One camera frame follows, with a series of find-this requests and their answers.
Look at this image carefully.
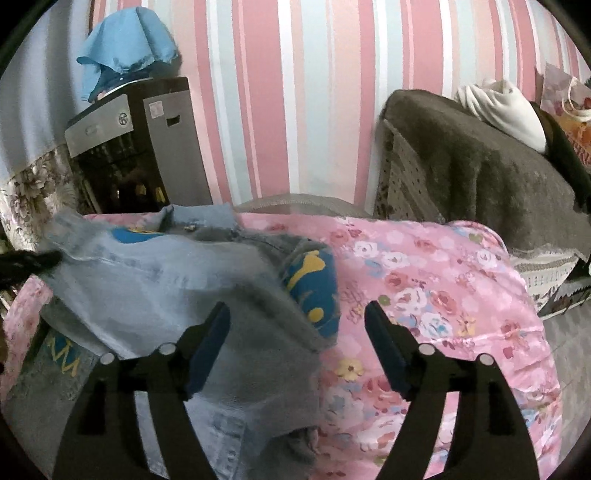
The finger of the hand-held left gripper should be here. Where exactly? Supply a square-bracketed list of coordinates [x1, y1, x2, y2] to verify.
[0, 248, 63, 285]

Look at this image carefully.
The water dispenser bottle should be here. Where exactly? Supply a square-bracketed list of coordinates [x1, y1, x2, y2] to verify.
[89, 68, 155, 100]

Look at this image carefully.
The black cloth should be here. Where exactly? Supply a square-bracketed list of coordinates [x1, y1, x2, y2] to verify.
[530, 100, 591, 210]

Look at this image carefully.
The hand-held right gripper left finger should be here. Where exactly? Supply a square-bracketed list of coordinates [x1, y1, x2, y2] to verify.
[52, 301, 232, 480]

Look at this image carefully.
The black and silver water dispenser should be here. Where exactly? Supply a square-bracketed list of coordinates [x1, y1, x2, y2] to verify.
[64, 76, 214, 216]

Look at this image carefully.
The beige patterned cloth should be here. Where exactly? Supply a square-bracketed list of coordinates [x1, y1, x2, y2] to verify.
[507, 248, 583, 320]

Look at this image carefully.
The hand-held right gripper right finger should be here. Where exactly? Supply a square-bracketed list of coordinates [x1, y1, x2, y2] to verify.
[365, 301, 540, 480]

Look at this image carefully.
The white bundled cloth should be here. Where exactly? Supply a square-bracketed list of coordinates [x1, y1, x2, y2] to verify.
[454, 78, 549, 154]

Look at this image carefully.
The blue cloth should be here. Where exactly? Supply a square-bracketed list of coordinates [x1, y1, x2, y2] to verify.
[76, 6, 182, 103]

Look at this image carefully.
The blue curtain with floral hem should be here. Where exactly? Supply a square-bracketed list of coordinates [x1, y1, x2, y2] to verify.
[0, 9, 95, 243]

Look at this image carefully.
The pink floral bed sheet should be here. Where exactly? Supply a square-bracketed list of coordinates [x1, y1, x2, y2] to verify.
[0, 210, 565, 480]

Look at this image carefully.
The dark box with zigzag trim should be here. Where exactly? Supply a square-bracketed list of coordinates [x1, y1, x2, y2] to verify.
[538, 263, 591, 321]

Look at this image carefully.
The denim jacket with cartoon print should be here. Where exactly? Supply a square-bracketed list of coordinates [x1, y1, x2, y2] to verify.
[7, 202, 343, 480]

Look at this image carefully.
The floral gift bag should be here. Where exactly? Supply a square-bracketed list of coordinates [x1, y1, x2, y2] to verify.
[534, 61, 591, 168]

